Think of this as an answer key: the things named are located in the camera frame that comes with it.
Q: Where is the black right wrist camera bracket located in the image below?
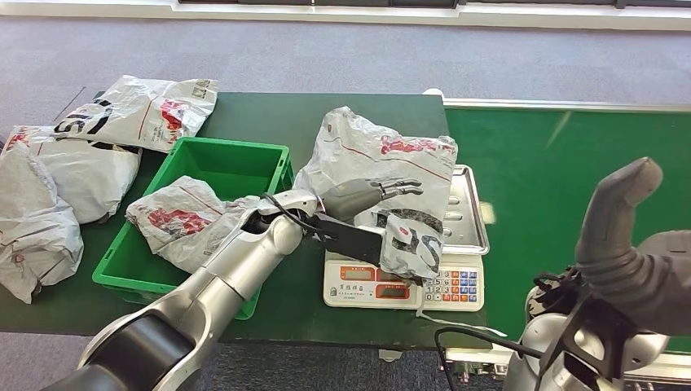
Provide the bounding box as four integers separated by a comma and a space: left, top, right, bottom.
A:
531, 268, 640, 381

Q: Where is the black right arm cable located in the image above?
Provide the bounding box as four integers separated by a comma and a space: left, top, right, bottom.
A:
434, 326, 544, 391

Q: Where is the white flat courier package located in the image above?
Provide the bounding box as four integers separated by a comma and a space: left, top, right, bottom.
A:
2, 125, 143, 226

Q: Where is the white courier package large print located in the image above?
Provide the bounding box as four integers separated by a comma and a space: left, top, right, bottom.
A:
52, 74, 220, 154

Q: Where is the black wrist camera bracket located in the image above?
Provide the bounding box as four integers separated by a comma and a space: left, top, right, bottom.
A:
309, 212, 385, 266
531, 268, 640, 381

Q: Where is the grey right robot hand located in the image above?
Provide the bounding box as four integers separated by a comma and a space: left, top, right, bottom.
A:
574, 156, 691, 336

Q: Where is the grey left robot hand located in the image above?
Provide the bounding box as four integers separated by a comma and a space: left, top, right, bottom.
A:
321, 178, 425, 223

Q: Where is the green conveyor belt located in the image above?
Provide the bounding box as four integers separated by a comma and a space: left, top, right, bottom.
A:
437, 97, 691, 391

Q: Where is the white window sill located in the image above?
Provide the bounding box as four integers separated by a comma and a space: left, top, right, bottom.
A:
0, 0, 691, 33

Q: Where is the white electronic scale steel tray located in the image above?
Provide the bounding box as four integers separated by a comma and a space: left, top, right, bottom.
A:
323, 164, 491, 314

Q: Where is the green plastic bin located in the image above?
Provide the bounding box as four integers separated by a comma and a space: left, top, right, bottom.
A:
91, 136, 296, 322

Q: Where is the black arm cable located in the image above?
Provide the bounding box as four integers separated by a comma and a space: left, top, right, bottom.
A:
434, 326, 544, 391
261, 192, 326, 239

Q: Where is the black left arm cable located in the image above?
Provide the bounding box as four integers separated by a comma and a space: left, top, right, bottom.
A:
261, 192, 326, 239

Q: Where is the black left wrist camera bracket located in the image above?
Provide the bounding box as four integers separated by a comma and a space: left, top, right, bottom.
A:
309, 212, 385, 266

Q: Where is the grey crumpled courier package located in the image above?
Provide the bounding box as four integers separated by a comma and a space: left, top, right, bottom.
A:
0, 142, 86, 305

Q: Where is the white courier package red print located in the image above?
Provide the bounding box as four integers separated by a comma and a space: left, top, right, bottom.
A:
125, 175, 262, 275

